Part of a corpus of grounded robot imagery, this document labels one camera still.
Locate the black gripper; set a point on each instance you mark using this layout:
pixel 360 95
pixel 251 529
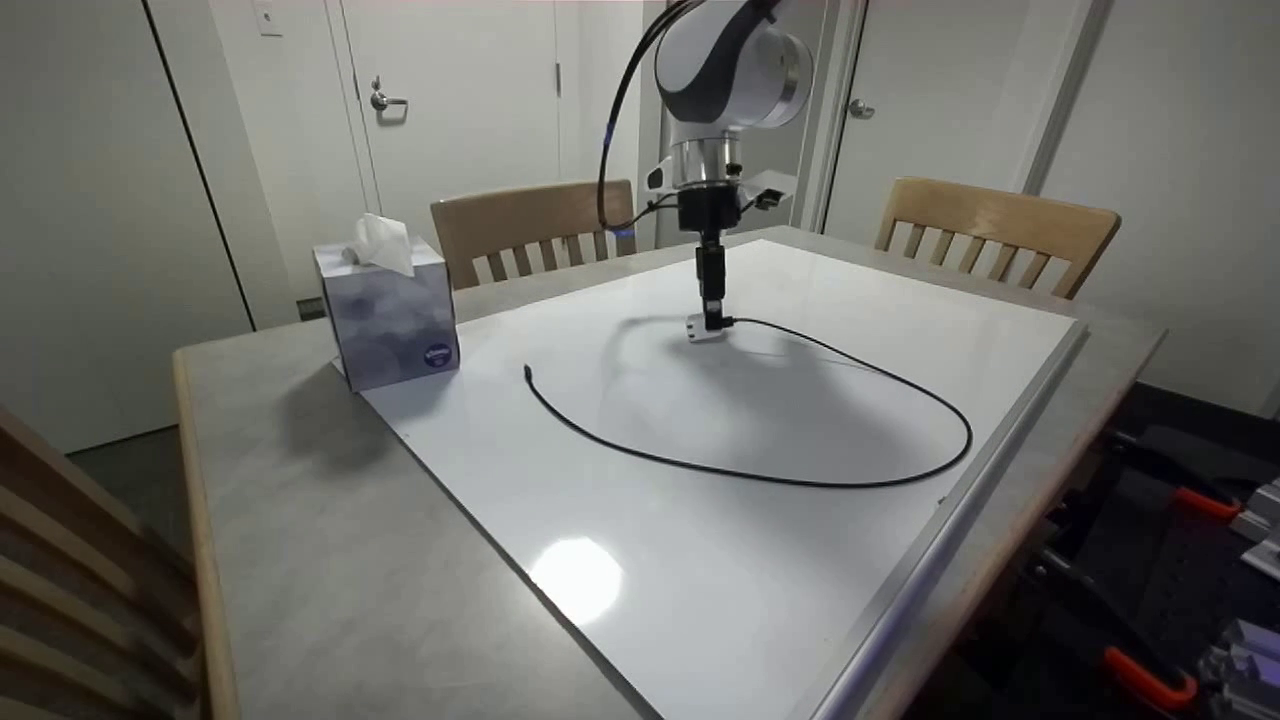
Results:
pixel 711 209

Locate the black charger cable white plug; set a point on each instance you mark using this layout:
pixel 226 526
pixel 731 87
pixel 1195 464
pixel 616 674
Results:
pixel 758 402

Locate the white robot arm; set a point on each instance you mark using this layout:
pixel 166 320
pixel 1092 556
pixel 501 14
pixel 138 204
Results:
pixel 720 69

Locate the wooden chair near tissue box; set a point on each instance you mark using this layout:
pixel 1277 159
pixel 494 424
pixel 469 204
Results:
pixel 531 228

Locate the large white board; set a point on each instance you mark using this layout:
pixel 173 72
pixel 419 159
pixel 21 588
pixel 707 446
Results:
pixel 718 598

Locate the blue tissue box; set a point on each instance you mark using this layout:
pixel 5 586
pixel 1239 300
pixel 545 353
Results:
pixel 390 305

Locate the light wooden chair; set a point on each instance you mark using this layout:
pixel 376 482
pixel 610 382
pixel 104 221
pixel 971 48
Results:
pixel 1023 235

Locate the orange black clamp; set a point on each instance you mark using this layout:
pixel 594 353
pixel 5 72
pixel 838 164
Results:
pixel 1190 489
pixel 1128 659

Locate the dark wooden chair foreground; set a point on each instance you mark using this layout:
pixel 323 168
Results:
pixel 99 614

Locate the silver door handle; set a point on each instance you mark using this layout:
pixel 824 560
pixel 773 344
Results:
pixel 384 108

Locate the white wall switch plate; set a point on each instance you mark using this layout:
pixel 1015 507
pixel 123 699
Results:
pixel 264 18

